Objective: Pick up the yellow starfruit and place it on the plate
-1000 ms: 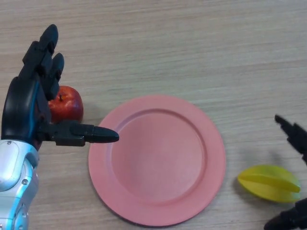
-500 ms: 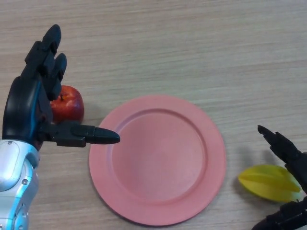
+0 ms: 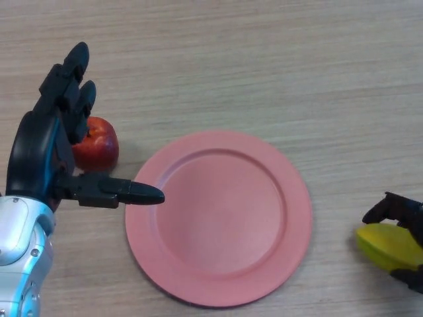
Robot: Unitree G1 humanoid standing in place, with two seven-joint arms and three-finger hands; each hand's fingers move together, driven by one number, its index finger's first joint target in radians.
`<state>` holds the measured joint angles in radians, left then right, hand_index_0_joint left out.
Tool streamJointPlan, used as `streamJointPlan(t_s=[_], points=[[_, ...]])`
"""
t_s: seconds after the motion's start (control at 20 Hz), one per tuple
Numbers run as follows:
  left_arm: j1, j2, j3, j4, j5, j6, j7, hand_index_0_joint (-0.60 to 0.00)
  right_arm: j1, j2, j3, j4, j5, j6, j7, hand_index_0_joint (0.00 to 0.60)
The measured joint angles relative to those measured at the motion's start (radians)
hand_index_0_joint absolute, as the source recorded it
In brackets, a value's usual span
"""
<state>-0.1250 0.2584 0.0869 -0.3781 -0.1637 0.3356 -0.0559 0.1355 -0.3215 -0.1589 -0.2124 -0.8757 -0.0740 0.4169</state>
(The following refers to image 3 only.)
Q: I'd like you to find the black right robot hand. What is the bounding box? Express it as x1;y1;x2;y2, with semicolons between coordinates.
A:
362;191;423;295

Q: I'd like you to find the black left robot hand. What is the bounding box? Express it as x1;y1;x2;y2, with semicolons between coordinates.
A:
5;42;166;213

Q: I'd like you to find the yellow starfruit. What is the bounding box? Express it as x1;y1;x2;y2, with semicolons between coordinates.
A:
355;223;423;273

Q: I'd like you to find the pink round plate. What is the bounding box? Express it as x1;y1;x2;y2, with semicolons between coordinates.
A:
125;130;314;308

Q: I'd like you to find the red apple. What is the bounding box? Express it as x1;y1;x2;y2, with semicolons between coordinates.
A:
71;116;120;174

